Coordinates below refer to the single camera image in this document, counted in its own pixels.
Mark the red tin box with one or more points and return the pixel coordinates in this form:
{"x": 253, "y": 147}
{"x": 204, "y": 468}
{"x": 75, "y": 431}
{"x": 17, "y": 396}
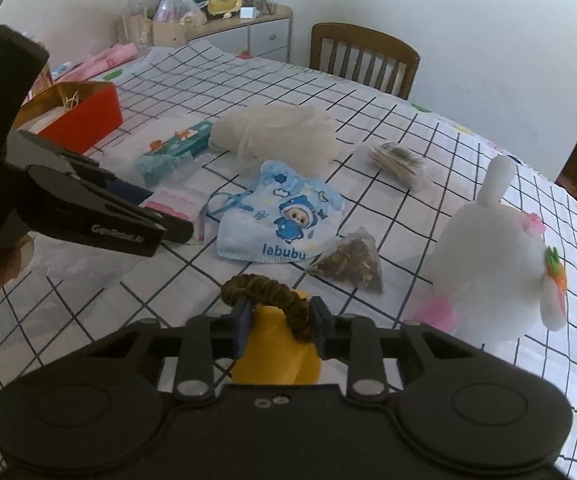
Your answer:
{"x": 88, "y": 125}

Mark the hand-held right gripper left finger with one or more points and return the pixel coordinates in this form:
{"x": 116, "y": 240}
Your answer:
{"x": 242, "y": 330}

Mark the teal tissue packet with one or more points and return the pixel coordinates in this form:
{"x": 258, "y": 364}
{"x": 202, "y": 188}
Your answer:
{"x": 178, "y": 152}

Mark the wooden chair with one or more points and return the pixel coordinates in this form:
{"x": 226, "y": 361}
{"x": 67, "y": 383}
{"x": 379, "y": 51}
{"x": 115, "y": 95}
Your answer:
{"x": 363, "y": 55}

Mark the brown hair scrunchie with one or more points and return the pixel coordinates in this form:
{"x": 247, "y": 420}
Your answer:
{"x": 268, "y": 285}

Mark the yellow duck toy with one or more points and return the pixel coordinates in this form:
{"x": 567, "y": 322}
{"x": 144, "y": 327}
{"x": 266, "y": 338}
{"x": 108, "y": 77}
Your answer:
{"x": 278, "y": 355}

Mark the clear packet of sticks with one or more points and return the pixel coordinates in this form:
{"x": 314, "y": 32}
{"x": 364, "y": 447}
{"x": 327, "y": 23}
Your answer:
{"x": 401, "y": 162}

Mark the pyramid tea bag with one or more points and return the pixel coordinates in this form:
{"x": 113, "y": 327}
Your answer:
{"x": 351, "y": 265}

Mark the wooden cabinet with white drawers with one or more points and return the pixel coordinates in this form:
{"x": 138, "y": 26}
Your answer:
{"x": 263, "y": 35}

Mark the yellow box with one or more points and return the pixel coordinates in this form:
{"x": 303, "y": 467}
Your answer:
{"x": 222, "y": 0}

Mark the wooden desktop organizer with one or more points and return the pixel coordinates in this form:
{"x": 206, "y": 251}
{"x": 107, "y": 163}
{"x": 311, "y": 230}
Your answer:
{"x": 143, "y": 30}

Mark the pink plastic packet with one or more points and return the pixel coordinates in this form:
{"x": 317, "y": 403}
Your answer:
{"x": 178, "y": 202}

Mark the white plush rabbit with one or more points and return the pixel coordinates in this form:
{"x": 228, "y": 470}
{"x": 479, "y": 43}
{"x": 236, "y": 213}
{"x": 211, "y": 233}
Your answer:
{"x": 488, "y": 260}

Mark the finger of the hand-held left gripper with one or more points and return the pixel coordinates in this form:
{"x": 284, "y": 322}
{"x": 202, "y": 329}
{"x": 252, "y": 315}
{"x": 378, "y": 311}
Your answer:
{"x": 178, "y": 231}
{"x": 128, "y": 192}

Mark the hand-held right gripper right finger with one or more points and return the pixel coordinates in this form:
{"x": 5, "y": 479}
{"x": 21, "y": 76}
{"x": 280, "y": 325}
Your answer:
{"x": 318, "y": 330}

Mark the clear plastic bag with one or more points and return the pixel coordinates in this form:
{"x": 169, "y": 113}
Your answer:
{"x": 176, "y": 7}

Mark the blue cartoon face mask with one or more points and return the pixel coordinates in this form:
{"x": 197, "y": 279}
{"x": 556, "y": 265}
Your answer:
{"x": 288, "y": 210}

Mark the small white box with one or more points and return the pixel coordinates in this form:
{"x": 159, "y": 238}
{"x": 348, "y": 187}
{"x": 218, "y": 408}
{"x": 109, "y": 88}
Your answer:
{"x": 247, "y": 13}

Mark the pink printed cloth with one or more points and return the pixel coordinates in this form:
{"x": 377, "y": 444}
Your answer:
{"x": 108, "y": 60}

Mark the white mesh cloth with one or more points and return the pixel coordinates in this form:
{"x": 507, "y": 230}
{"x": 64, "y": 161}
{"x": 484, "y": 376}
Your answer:
{"x": 278, "y": 130}

